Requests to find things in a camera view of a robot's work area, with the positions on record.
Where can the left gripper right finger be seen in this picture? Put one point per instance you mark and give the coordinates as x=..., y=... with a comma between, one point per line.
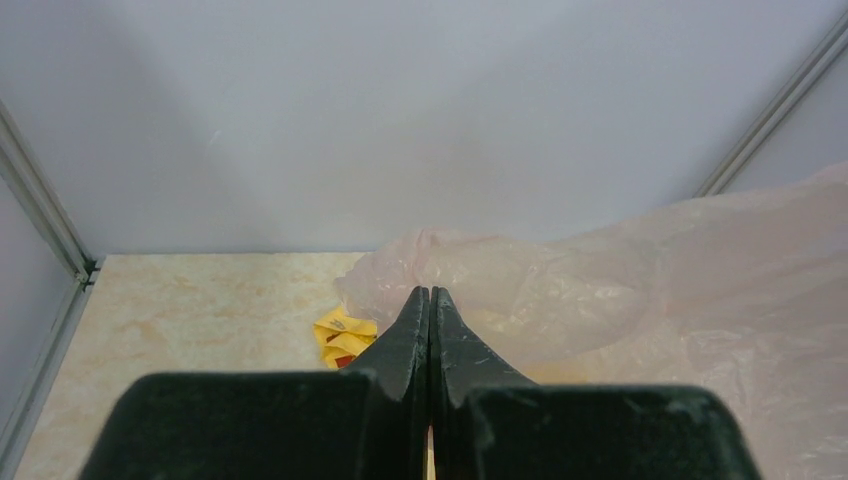
x=491, y=422

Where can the aluminium frame post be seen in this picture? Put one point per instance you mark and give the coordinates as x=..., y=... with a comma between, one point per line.
x=791, y=94
x=45, y=271

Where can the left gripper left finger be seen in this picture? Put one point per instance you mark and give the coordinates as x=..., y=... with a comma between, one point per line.
x=368, y=420

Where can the left aluminium frame post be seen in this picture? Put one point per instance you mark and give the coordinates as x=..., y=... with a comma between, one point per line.
x=45, y=271

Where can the yellow printed wrapper bag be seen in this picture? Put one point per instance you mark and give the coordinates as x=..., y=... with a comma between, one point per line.
x=342, y=338

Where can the right aluminium frame post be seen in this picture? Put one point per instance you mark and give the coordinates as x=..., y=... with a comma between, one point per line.
x=791, y=94

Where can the translucent pink plastic bag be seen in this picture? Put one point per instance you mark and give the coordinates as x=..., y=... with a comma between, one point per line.
x=743, y=294

